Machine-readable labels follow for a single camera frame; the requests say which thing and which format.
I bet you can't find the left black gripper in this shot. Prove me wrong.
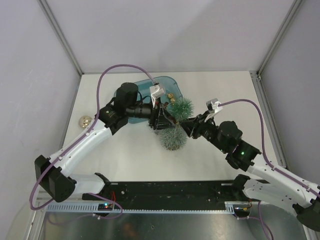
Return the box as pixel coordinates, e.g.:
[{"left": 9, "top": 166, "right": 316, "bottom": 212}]
[{"left": 126, "top": 96, "right": 176, "bottom": 131}]

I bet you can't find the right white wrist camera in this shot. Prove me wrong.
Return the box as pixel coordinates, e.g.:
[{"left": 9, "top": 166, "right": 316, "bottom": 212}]
[{"left": 204, "top": 98, "right": 223, "bottom": 123}]

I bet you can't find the grey slotted cable duct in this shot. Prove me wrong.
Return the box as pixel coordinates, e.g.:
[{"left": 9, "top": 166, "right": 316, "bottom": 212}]
[{"left": 46, "top": 202, "right": 248, "bottom": 215}]

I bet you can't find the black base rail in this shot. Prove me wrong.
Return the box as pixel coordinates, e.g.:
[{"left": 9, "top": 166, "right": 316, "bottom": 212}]
[{"left": 97, "top": 180, "right": 249, "bottom": 210}]

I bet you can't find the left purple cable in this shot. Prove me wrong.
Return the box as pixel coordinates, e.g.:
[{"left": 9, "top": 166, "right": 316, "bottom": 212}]
[{"left": 29, "top": 64, "right": 160, "bottom": 226}]

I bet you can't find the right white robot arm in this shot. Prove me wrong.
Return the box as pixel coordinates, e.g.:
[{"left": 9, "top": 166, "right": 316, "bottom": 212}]
[{"left": 179, "top": 115, "right": 320, "bottom": 232}]

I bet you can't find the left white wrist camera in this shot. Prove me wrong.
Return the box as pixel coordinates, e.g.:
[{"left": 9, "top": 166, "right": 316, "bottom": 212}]
[{"left": 149, "top": 83, "right": 166, "bottom": 107}]

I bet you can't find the small frosted christmas tree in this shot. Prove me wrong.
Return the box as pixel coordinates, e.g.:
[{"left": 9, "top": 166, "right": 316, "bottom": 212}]
[{"left": 159, "top": 98, "right": 194, "bottom": 151}]

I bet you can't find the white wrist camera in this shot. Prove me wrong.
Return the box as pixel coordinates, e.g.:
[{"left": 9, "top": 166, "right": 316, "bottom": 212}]
[
  {"left": 149, "top": 83, "right": 166, "bottom": 107},
  {"left": 204, "top": 98, "right": 223, "bottom": 123}
]

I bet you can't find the teal plastic container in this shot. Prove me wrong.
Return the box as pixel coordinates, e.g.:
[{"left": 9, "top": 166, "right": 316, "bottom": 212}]
[{"left": 113, "top": 76, "right": 183, "bottom": 124}]

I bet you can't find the gold bell cluster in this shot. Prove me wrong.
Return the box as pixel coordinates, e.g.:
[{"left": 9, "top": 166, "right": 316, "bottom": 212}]
[{"left": 167, "top": 93, "right": 176, "bottom": 104}]

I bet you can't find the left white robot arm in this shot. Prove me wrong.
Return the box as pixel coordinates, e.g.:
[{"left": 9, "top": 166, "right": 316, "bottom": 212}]
[{"left": 34, "top": 82, "right": 175, "bottom": 203}]

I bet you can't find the silver gold bauble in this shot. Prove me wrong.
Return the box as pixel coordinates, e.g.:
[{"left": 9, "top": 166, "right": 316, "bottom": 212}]
[{"left": 78, "top": 115, "right": 92, "bottom": 129}]

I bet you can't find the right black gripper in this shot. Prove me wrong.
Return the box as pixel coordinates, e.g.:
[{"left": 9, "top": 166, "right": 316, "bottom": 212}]
[{"left": 178, "top": 110, "right": 228, "bottom": 153}]

